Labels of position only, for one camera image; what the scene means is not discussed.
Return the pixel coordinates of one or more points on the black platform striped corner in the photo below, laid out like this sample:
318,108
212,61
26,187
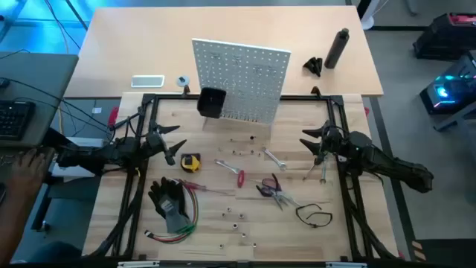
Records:
446,255

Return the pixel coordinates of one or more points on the black crate red lid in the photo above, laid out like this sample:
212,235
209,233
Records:
442,37

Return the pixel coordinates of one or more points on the yellow tape measure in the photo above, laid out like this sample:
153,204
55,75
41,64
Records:
190,163

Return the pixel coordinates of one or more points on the black table clamp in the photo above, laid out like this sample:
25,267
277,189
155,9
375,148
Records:
186,90
316,91

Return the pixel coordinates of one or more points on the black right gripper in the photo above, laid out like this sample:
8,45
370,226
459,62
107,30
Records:
331,143

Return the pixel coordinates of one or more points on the white box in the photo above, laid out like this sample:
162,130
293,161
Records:
70,172

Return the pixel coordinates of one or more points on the person's forearm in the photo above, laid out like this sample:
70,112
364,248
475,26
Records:
11,227

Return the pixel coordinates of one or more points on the person's hand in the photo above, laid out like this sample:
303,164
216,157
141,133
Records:
28,169

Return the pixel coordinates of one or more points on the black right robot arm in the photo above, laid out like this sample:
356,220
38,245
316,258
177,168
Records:
390,167

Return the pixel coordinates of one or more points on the white pedestal base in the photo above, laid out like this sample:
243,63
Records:
368,20

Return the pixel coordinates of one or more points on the white rectangular phone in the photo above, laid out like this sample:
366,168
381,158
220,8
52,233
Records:
147,81

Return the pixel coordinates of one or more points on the small round grey disc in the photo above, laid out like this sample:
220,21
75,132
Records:
183,80

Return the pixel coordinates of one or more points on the light wooden desk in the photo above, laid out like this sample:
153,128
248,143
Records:
148,44

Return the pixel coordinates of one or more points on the black grey work glove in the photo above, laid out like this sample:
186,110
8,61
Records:
169,204

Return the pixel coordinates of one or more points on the white perforated pegboard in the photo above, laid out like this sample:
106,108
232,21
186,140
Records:
253,70

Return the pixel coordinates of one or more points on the small black angular object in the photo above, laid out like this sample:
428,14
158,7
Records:
315,65

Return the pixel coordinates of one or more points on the computer case with lights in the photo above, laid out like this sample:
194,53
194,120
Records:
446,93

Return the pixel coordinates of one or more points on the black aluminium frame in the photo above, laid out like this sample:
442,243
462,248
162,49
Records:
165,98

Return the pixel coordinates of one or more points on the grey desk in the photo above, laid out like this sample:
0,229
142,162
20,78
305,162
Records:
37,74

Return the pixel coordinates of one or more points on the black plastic bin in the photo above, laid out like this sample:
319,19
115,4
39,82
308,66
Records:
211,102

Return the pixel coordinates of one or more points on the black safety glasses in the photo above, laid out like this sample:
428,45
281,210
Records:
320,220

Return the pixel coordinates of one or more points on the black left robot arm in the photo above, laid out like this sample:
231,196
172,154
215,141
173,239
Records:
93,156

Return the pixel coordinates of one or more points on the white metal bracket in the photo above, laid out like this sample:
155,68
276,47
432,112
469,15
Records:
137,264
346,265

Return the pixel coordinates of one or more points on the black keyboard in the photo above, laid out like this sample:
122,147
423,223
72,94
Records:
15,119

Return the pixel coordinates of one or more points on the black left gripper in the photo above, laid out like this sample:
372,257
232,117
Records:
154,143

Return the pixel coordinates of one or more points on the black cylindrical bottle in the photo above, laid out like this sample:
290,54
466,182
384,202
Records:
336,50

